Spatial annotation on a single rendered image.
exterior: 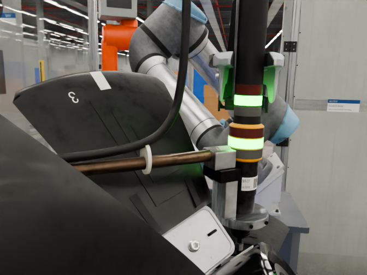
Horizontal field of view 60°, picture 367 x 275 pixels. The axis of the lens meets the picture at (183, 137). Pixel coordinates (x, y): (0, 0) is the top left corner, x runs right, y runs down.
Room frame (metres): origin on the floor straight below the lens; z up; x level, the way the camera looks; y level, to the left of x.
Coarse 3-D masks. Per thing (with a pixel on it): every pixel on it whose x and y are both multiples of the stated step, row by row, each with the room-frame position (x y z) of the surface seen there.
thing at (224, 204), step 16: (224, 160) 0.36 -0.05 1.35; (208, 176) 0.37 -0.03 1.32; (224, 176) 0.35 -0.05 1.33; (240, 176) 0.37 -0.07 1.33; (224, 192) 0.36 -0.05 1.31; (224, 208) 0.36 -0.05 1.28; (256, 208) 0.40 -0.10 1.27; (224, 224) 0.37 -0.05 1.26; (240, 224) 0.36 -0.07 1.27; (256, 224) 0.36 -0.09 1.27
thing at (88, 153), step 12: (180, 48) 0.35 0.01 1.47; (180, 60) 0.35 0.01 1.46; (180, 72) 0.34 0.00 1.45; (180, 84) 0.34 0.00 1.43; (180, 96) 0.34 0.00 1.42; (168, 120) 0.34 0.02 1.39; (156, 132) 0.33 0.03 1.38; (132, 144) 0.32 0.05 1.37; (144, 144) 0.32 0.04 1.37; (60, 156) 0.28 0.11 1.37; (72, 156) 0.29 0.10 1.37; (84, 156) 0.29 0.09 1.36; (96, 156) 0.30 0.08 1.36; (108, 156) 0.31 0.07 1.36; (144, 156) 0.33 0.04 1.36
